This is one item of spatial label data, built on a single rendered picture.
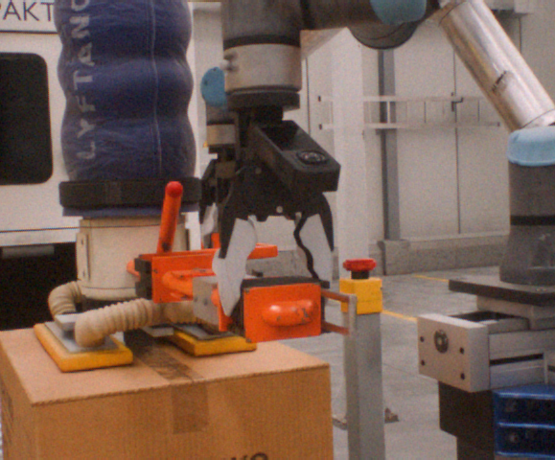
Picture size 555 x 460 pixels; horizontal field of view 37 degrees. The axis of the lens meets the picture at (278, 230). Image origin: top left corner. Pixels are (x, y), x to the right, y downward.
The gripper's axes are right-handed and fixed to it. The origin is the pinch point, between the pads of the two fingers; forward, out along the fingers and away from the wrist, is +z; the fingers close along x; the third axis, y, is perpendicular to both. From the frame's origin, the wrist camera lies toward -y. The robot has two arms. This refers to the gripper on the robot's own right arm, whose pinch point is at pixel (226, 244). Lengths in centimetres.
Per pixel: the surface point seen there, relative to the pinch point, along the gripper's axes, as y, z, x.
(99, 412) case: 61, 15, -38
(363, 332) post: 14.0, 18.7, 23.9
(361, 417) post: 14.2, 36.1, 22.7
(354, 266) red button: 13.3, 5.3, 22.6
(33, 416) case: 60, 14, -46
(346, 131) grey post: -211, -36, 138
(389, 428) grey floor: -189, 110, 144
